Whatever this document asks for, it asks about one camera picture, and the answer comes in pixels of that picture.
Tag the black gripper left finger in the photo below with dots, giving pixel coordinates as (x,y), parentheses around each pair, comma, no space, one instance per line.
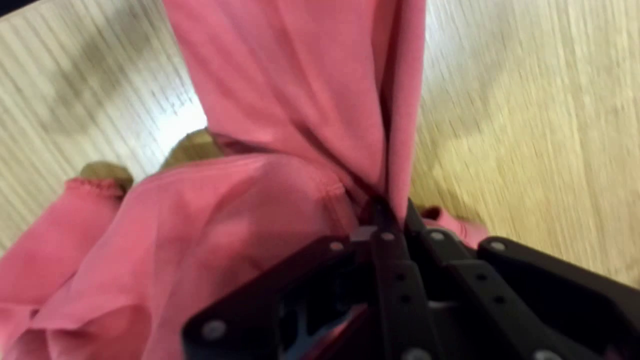
(373,301)

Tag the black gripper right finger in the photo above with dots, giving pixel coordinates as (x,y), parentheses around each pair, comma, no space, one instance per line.
(521,301)

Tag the peach sweatshirt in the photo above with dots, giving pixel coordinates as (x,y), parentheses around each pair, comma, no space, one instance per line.
(267,101)

